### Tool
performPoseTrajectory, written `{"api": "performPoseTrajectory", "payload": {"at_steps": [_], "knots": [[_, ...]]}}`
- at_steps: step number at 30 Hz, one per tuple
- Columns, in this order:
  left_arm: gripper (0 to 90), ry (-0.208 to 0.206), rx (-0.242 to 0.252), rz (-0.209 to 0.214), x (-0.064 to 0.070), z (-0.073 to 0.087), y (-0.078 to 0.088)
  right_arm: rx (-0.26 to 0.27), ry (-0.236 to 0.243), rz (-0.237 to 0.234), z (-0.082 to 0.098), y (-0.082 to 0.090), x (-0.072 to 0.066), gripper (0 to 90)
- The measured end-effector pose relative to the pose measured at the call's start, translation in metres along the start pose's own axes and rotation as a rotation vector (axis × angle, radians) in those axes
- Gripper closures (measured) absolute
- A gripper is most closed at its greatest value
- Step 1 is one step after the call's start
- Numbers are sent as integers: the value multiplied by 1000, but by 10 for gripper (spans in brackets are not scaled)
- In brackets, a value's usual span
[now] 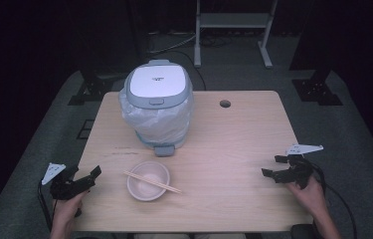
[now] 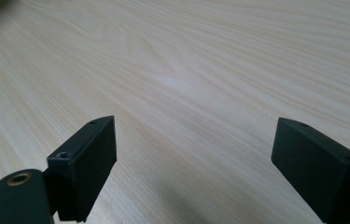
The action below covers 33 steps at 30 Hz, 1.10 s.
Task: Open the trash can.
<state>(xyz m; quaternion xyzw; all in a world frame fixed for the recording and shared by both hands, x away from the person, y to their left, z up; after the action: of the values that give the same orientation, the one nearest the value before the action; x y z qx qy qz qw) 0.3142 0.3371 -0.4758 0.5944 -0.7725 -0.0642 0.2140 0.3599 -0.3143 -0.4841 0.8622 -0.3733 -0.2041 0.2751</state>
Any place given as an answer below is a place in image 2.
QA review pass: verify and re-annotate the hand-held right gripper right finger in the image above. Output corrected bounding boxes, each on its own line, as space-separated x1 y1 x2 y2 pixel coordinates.
271 117 350 224

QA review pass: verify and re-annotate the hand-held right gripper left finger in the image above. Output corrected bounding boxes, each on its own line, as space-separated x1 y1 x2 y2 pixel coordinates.
43 115 118 223

